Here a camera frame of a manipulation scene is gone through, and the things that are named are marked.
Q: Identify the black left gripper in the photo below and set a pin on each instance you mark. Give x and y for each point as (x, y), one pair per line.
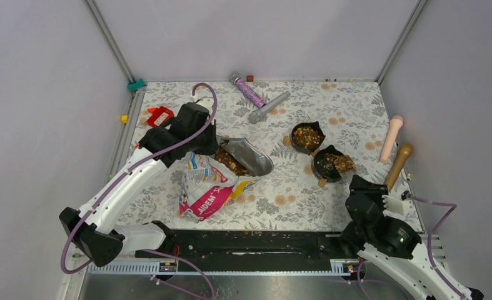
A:
(214, 144)

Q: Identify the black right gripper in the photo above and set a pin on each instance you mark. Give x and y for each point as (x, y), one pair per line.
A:
(359, 184)

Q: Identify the clear plastic scoop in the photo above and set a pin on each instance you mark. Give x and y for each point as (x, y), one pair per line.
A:
(344, 163)

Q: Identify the pet food bag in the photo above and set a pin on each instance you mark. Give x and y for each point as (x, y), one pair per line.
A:
(213, 182)

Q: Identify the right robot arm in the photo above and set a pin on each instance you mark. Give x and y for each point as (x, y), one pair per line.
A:
(394, 246)

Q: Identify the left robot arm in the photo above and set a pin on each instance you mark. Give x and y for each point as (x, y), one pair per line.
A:
(93, 228)

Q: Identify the red toy block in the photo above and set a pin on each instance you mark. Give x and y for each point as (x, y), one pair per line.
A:
(159, 116)

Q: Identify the black bowl paw print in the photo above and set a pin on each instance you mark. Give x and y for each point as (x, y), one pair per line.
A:
(323, 165)

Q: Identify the purple glitter microphone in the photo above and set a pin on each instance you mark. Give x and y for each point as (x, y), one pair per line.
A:
(246, 90)

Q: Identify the grey microphone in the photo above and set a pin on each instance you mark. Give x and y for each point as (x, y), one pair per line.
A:
(260, 113)

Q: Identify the gold microphone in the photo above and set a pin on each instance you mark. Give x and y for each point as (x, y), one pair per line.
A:
(404, 152)

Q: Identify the small yellow cube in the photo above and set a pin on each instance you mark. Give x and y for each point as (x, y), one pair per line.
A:
(124, 119)

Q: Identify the teal clip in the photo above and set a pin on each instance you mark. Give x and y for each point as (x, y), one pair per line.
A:
(132, 87)

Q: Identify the pink microphone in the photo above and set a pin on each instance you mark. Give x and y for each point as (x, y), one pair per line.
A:
(395, 125)

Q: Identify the black bowl fishbone print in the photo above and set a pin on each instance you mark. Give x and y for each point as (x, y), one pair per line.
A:
(306, 137)

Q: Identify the wooden bowl stand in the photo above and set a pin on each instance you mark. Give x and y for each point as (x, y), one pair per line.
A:
(308, 169)

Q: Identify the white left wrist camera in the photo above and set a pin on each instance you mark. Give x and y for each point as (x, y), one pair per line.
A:
(206, 102)

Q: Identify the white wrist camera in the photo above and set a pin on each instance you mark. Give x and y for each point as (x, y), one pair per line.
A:
(396, 205)
(206, 102)

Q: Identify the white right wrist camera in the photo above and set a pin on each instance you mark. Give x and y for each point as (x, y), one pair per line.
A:
(396, 205)

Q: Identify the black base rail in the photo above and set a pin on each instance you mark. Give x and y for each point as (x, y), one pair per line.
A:
(251, 252)

